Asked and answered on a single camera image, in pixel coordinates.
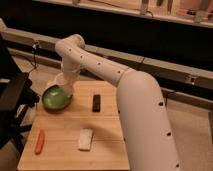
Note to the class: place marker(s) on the black rectangular remote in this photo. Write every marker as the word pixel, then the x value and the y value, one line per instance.
pixel 96 106

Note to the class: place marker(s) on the white sponge block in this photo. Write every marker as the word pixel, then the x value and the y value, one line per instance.
pixel 85 139

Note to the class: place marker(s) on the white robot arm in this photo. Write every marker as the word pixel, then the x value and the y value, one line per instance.
pixel 145 124

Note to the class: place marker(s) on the orange carrot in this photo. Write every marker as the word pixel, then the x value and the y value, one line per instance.
pixel 40 142

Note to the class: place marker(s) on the black chair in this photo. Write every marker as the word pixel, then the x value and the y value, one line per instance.
pixel 16 96

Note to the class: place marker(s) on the green ceramic bowl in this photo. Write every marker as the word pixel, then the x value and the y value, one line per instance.
pixel 54 98

